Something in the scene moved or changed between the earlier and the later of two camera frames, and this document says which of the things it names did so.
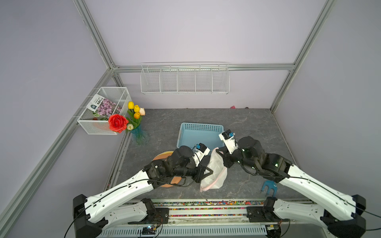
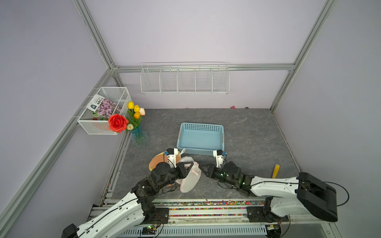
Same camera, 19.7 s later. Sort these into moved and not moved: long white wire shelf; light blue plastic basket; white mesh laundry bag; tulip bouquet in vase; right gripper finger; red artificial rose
Moved: right gripper finger; white mesh laundry bag
Not moved: long white wire shelf; light blue plastic basket; tulip bouquet in vase; red artificial rose
